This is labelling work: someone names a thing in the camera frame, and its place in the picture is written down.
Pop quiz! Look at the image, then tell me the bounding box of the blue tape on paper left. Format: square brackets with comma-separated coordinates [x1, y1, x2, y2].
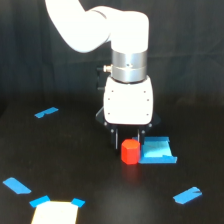
[29, 195, 50, 208]

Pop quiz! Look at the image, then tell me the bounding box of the blue tape on paper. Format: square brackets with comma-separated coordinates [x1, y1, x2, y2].
[71, 198, 85, 208]
[29, 195, 50, 208]

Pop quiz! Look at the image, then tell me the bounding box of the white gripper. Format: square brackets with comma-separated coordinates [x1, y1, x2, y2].
[96, 75, 161, 155]

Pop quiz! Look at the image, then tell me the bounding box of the blue tape strip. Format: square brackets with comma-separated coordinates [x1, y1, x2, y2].
[34, 107, 59, 118]
[3, 177, 31, 194]
[173, 187, 202, 205]

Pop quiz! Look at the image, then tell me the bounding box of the blue tape square marker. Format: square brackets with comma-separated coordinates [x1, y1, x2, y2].
[139, 136, 177, 164]

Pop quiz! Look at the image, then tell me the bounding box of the blue tape on paper right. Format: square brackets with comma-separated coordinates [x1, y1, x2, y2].
[71, 198, 85, 208]

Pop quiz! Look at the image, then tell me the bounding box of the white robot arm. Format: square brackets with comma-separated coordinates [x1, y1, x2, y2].
[45, 0, 158, 145]

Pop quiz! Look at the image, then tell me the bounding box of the white paper sheet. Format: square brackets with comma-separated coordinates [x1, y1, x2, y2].
[31, 201, 78, 224]

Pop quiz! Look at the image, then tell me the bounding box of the blue tape strip near right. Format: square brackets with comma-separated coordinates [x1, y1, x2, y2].
[173, 187, 202, 205]

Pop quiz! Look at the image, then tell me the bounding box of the blue tape strip near left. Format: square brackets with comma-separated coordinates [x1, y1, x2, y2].
[3, 177, 31, 194]

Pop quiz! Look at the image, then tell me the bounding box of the blue tape strip far left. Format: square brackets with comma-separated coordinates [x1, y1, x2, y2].
[34, 107, 59, 118]

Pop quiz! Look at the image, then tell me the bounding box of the red hexagonal block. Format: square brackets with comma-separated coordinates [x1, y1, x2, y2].
[121, 139, 140, 165]

